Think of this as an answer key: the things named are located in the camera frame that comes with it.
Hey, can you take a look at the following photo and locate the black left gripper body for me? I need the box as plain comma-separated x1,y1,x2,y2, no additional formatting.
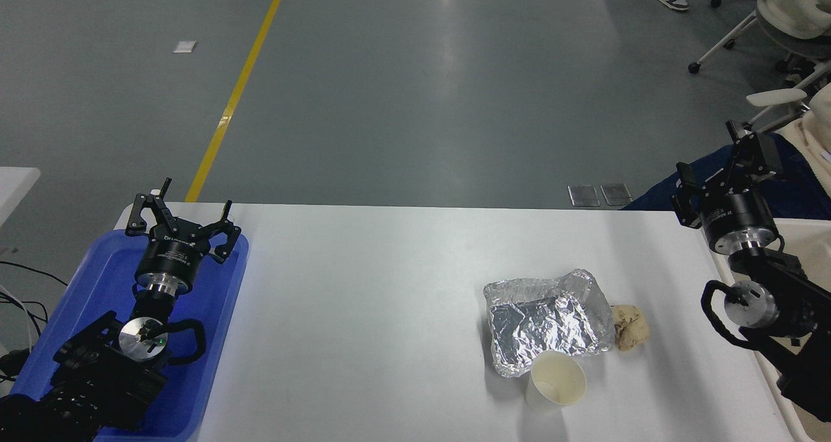
135,225,212,287

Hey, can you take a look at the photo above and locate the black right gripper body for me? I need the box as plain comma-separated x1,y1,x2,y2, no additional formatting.
699,191,779,249

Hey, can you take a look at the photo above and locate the white paper cup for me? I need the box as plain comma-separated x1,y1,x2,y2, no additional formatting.
525,350,588,411

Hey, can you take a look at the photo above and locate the large pale bin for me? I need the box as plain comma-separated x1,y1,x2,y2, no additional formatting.
704,218,831,442

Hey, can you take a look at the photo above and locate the blue plastic tray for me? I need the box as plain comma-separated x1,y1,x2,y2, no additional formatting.
10,229,250,441

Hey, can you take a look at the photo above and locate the white office chair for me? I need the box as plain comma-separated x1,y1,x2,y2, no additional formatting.
688,0,831,134

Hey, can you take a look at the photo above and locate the crumpled tan paper ball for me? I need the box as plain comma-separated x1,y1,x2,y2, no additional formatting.
612,304,650,351

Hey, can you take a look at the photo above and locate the white side table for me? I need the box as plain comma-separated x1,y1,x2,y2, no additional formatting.
0,167,41,225

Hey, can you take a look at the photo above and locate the crumpled foil tray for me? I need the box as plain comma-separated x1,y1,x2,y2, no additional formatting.
483,269,615,378

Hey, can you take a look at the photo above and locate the black cable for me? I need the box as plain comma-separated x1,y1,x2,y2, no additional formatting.
0,260,69,287

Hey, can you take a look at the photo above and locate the white cable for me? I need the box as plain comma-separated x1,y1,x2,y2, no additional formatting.
0,285,38,352

